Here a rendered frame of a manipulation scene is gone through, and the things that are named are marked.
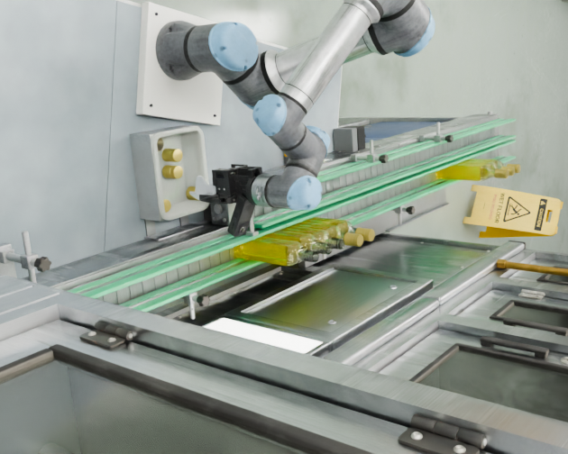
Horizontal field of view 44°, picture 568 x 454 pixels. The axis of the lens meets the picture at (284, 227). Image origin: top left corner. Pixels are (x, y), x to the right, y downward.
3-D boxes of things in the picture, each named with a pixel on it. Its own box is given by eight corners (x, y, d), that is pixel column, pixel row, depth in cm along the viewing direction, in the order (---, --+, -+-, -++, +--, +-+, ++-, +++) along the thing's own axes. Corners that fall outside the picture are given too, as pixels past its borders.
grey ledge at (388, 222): (282, 264, 226) (310, 268, 219) (279, 237, 224) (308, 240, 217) (426, 202, 297) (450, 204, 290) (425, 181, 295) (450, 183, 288)
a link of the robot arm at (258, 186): (286, 203, 165) (263, 212, 159) (271, 202, 168) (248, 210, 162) (283, 171, 163) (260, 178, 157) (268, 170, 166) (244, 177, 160)
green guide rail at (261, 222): (240, 225, 195) (261, 229, 190) (240, 222, 194) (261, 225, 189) (499, 137, 324) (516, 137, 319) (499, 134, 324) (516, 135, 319)
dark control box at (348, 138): (333, 151, 248) (352, 151, 243) (331, 128, 246) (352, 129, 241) (346, 148, 254) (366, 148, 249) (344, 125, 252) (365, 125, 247)
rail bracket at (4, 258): (-17, 303, 150) (43, 322, 136) (-32, 225, 146) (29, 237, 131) (4, 295, 153) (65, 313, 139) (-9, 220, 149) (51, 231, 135)
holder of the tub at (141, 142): (142, 239, 186) (162, 241, 181) (129, 133, 179) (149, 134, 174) (190, 223, 198) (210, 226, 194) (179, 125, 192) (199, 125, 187)
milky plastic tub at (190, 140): (141, 219, 184) (163, 222, 179) (129, 133, 179) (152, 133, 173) (189, 205, 197) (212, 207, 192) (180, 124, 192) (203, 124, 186)
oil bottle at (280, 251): (233, 258, 195) (295, 267, 181) (232, 238, 193) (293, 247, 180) (247, 252, 199) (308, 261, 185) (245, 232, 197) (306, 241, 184)
